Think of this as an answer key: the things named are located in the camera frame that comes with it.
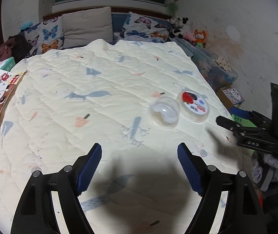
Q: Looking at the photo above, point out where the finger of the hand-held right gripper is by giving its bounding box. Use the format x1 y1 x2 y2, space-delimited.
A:
230 106 271 133
216 115 278 159

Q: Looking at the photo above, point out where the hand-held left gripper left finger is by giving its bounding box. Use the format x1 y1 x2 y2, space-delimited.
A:
10 143 103 234

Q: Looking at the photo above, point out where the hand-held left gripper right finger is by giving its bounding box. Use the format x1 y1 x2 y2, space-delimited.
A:
177 143 268 234

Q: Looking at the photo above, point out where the person's right hand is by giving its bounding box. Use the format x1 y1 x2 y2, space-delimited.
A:
251 151 278 191

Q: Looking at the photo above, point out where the colourful printed box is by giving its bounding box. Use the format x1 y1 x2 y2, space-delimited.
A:
223 88 244 105

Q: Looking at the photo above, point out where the brown cardboard box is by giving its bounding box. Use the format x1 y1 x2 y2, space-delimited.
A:
217 86 245 108

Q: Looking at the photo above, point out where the strawberry print cup lid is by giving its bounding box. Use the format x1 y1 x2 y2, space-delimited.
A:
176 89 211 122

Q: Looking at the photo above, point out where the clear plastic storage bin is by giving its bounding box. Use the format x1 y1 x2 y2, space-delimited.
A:
191 49 238 90

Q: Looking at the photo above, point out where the white black patterned cloth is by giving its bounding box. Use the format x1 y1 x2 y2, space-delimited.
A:
213 56 232 72

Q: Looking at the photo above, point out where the clear plastic dome lid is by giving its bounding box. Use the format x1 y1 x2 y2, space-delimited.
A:
149 97 180 128

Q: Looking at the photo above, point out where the orange fox plush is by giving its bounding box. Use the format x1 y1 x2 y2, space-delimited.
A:
193 29 208 49

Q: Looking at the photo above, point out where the blue white patterned folded cloth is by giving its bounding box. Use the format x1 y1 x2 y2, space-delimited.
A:
169 38 195 59

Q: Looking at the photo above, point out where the pink plush toy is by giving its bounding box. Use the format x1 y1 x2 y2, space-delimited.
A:
183 32 197 43

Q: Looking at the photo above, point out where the cream printed quilt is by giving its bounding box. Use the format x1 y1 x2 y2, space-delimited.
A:
0 40 254 234

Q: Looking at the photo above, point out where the black and white cow plush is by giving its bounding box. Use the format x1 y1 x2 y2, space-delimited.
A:
169 17 190 39

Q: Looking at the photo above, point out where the butterfly print pillow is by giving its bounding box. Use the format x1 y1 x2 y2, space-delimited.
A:
23 17 65 59
122 12 172 44

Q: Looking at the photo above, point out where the hanging paper flower decoration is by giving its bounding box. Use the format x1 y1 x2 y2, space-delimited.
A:
166 0 180 12

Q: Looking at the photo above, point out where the green tissue pack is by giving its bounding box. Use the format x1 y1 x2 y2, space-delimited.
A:
0 57 16 72

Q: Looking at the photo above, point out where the beige pillow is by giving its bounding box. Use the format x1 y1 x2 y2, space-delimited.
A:
61 6 114 48

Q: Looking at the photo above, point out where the black garment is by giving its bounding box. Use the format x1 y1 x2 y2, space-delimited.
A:
7 34 32 58

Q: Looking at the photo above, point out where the wooden headboard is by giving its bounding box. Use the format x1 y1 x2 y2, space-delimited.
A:
43 5 171 21

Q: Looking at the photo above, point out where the brownish pink clothes pile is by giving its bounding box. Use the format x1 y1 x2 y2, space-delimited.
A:
0 45 13 61

